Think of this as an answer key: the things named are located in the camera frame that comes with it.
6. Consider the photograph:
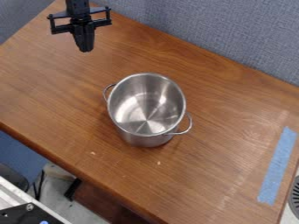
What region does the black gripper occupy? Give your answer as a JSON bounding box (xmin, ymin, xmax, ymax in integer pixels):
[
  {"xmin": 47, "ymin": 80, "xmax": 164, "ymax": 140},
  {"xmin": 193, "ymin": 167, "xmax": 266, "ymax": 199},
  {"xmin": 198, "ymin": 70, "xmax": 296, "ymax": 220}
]
[{"xmin": 47, "ymin": 0, "xmax": 111, "ymax": 52}]

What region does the stainless steel pot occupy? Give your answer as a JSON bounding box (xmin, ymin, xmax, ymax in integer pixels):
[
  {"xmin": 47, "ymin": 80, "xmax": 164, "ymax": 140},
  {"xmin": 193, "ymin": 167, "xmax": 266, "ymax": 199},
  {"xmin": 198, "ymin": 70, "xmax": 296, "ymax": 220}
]
[{"xmin": 102, "ymin": 72, "xmax": 192, "ymax": 148}]

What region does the black round chair base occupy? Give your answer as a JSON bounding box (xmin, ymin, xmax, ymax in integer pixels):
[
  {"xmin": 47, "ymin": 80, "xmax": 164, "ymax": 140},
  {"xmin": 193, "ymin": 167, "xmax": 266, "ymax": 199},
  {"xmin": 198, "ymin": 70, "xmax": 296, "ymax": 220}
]
[{"xmin": 0, "ymin": 164, "xmax": 29, "ymax": 192}]

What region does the black device bottom left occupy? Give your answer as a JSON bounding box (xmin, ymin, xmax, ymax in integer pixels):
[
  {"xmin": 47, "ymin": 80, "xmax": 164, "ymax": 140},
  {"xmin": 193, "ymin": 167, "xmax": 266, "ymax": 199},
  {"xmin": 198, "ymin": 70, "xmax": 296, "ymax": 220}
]
[{"xmin": 0, "ymin": 203, "xmax": 63, "ymax": 224}]

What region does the blue tape strip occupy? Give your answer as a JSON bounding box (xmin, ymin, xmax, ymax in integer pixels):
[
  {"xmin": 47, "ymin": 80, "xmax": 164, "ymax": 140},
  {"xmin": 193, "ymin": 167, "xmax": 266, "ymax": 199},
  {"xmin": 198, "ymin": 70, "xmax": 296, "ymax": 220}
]
[{"xmin": 256, "ymin": 127, "xmax": 299, "ymax": 206}]

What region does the dark fan grille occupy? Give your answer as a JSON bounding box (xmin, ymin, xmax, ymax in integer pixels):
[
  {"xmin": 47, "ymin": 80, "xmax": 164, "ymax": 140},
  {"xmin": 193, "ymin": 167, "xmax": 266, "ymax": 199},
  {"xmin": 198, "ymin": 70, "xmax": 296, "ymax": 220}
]
[{"xmin": 288, "ymin": 176, "xmax": 299, "ymax": 220}]

